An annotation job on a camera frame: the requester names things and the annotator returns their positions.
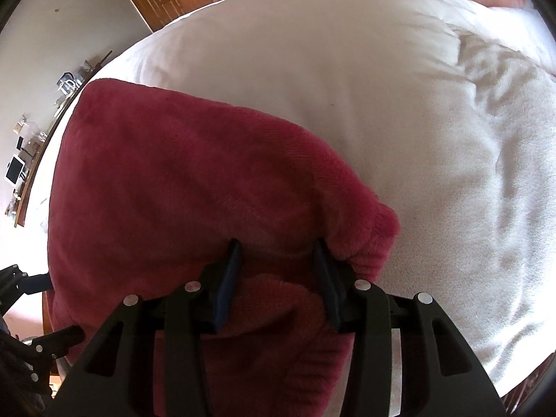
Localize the magenta fleece pants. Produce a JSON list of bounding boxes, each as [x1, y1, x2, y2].
[[47, 79, 400, 416]]

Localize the dark wooden headboard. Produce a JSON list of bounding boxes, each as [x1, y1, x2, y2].
[[501, 353, 555, 416]]

